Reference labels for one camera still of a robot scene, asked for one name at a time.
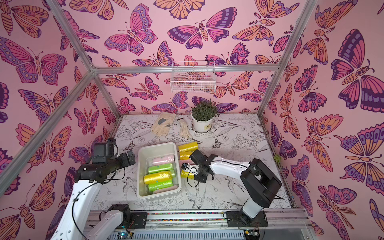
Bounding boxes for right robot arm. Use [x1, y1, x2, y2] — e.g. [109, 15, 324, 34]
[190, 150, 282, 227]

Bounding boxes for yellow bag roll small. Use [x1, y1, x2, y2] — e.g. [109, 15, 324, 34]
[181, 170, 195, 180]

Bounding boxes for beige work glove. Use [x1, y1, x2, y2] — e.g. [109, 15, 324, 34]
[178, 119, 193, 140]
[151, 112, 176, 137]

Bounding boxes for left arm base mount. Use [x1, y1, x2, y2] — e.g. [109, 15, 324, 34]
[119, 212, 148, 230]

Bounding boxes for left beige work glove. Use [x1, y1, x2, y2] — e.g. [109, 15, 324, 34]
[151, 112, 176, 137]

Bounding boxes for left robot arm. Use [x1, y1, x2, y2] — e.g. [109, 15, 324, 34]
[51, 151, 136, 240]

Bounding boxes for potted green plant white pot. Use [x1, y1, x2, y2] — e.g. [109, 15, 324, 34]
[191, 100, 218, 134]

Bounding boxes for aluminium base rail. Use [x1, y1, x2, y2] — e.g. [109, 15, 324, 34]
[83, 209, 310, 232]

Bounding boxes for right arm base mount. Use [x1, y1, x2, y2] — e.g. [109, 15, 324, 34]
[223, 211, 269, 228]

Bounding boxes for pink bag roll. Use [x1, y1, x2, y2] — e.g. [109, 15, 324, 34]
[153, 185, 178, 194]
[152, 155, 175, 166]

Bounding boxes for white plastic storage box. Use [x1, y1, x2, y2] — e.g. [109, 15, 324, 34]
[137, 143, 182, 200]

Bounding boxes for yellow bag roll top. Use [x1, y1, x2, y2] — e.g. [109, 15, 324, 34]
[178, 142, 199, 152]

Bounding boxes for white slotted cable duct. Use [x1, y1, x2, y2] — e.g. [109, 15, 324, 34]
[107, 230, 246, 240]

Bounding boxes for white wire basket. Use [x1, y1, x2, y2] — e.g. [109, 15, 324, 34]
[169, 61, 217, 94]

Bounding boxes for right beige work glove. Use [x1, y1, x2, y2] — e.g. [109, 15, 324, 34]
[178, 119, 193, 140]

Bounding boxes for green bag roll bottom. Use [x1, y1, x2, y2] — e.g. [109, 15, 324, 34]
[148, 179, 173, 193]

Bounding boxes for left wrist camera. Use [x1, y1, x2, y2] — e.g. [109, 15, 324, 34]
[91, 138, 118, 164]

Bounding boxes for pink bag roll bottom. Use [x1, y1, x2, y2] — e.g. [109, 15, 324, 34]
[153, 185, 178, 194]

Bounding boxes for aluminium frame bars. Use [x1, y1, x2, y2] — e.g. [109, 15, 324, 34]
[1, 1, 318, 194]

